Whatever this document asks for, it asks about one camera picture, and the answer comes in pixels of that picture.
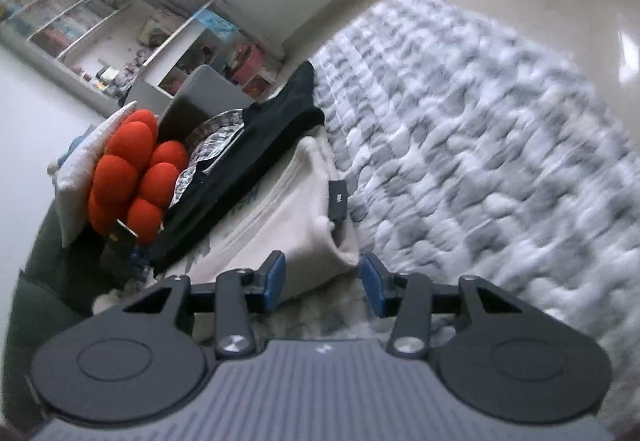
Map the blue printed sheet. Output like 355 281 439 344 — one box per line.
195 8 238 40

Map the orange knot cushion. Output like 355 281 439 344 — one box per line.
87 108 190 247

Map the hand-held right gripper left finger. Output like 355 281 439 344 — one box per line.
122 250 287 359

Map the pink storage box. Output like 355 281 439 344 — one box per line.
227 43 266 86

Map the grey checked blanket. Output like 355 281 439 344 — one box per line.
100 0 640 422

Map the grey sofa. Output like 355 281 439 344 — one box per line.
0 65 253 422

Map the white bookshelf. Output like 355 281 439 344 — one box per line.
0 0 141 86

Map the white side desk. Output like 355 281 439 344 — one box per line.
125 0 281 96

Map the white striped pillow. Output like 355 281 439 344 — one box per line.
47 101 138 247

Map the cream printed t-shirt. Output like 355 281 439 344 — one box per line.
155 136 361 302

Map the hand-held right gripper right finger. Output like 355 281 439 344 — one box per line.
359 253 536 359

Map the black t-shirt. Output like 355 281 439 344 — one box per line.
150 61 326 267

